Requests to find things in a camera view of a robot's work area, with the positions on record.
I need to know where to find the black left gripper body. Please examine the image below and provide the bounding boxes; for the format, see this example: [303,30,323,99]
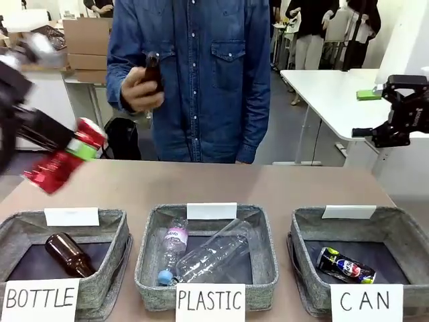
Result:
[0,62,36,118]

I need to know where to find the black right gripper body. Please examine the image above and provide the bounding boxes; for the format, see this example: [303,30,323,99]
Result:
[387,96,429,131]

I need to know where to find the red crushed can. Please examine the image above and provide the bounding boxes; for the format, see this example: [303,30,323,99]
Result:
[21,117,109,196]

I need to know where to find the brown glass bottle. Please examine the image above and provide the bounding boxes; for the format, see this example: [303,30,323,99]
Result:
[44,232,99,278]
[144,50,166,95]

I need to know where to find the dark blue crushed can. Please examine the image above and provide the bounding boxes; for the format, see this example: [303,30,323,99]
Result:
[316,247,377,285]

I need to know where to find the small plastic bottle blue cap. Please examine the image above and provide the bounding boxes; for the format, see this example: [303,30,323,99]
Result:
[157,217,190,287]

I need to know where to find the large clear plastic bottle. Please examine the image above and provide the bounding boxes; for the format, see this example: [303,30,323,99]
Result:
[174,218,253,284]

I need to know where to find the person's left forearm denim sleeve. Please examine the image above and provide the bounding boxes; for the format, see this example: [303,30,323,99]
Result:
[234,83,271,164]

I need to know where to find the person's right forearm denim sleeve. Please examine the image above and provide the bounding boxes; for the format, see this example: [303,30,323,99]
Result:
[106,56,135,101]

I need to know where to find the grey fabric basket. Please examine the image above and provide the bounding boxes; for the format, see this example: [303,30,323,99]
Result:
[134,203,280,312]
[287,205,429,318]
[0,207,133,322]

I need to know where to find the white paper label CAN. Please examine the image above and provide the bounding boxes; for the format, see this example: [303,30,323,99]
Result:
[330,284,404,322]

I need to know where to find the person's right hand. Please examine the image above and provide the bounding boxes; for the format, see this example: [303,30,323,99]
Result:
[121,66,166,113]

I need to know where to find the small upright cardboard box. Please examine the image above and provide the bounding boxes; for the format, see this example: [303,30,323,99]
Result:
[5,32,26,48]

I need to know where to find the white desk under boxes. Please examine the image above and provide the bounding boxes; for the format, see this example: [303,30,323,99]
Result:
[63,75,109,130]

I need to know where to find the black tripod pole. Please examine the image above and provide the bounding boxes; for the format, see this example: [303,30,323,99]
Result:
[341,0,368,72]

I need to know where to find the clear plastic storage container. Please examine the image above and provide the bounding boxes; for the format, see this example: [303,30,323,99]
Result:
[32,25,68,66]

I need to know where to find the flat closed cardboard box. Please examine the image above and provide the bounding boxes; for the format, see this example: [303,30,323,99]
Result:
[74,68,109,84]
[68,52,110,71]

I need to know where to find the white foam block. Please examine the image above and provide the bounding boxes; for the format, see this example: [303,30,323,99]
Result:
[0,8,50,33]

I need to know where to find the bystander in black coat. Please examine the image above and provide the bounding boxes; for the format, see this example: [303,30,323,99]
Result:
[345,0,382,70]

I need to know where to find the black backpack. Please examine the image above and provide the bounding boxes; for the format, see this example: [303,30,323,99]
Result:
[104,117,143,161]

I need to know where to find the blank white card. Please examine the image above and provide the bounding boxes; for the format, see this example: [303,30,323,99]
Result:
[186,202,238,221]
[44,207,101,227]
[321,205,377,220]

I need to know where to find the large white table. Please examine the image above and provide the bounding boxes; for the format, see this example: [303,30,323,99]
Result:
[280,68,429,177]

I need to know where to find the large open cardboard box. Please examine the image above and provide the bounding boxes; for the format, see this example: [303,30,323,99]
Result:
[62,18,113,56]

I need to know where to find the bystander black top white trousers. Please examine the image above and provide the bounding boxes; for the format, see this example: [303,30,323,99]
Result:
[285,0,340,70]

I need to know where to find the bystander in dark top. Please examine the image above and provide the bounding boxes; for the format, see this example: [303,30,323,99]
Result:
[83,0,115,18]

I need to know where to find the person in denim shirt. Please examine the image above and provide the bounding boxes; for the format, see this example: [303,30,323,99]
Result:
[106,0,271,165]

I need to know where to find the white paper label BOTTLE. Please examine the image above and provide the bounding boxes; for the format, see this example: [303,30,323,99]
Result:
[0,277,80,322]

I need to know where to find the white paper label PLASTIC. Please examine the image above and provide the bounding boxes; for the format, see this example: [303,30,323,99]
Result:
[175,283,246,322]

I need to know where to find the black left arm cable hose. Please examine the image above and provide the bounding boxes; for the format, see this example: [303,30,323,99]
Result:
[0,110,17,176]

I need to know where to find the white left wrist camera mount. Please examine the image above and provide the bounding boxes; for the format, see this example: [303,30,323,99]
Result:
[13,32,56,66]

